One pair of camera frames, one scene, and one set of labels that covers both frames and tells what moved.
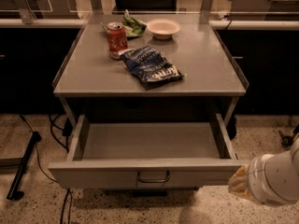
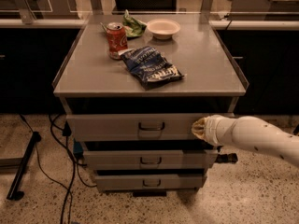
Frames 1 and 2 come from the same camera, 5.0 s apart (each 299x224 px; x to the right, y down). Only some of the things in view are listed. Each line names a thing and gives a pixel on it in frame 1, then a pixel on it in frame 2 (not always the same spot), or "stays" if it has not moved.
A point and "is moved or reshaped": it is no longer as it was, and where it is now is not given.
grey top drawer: [147, 151] is moved or reshaped
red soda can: [117, 38] stays
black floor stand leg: [13, 192] stays
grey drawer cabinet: [149, 96] stays
